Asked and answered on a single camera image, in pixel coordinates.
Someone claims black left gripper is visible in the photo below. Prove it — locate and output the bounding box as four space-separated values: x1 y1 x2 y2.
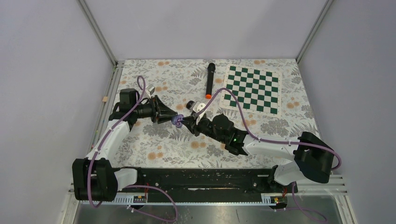
133 95 178 124

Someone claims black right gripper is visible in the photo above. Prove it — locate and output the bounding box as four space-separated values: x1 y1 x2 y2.
181 114 227 144

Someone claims silver computer mouse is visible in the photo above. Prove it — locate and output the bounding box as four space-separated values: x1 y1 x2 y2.
171 115 183 128

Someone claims black earbud charging case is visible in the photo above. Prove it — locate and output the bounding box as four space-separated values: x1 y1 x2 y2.
186 100 195 110

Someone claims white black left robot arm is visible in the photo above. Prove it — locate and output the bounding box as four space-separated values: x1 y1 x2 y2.
72 86 178 202

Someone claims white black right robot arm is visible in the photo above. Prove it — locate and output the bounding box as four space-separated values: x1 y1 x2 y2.
180 114 334 192

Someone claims floral tablecloth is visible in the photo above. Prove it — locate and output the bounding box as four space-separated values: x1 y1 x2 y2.
111 59 319 168

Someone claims black microphone orange end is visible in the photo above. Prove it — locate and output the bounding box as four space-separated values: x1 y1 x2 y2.
205 63 216 99

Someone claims green white chessboard mat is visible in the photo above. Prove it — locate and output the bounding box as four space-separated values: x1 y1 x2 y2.
219 64 282 118

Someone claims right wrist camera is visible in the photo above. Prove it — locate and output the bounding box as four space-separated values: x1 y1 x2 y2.
192 101 206 119

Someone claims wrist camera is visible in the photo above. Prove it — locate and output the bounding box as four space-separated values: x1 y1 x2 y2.
192 101 206 119
146 85 155 98

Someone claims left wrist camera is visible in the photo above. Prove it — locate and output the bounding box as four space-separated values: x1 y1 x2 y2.
146 85 155 98

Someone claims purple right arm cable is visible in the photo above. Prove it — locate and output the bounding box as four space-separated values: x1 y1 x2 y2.
194 88 342 223

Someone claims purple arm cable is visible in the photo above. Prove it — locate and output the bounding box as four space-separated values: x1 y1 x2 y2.
194 88 342 223
87 76 179 223

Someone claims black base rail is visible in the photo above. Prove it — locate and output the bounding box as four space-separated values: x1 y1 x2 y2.
102 168 307 203

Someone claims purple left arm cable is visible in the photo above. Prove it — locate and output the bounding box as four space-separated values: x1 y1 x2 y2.
87 76 179 223

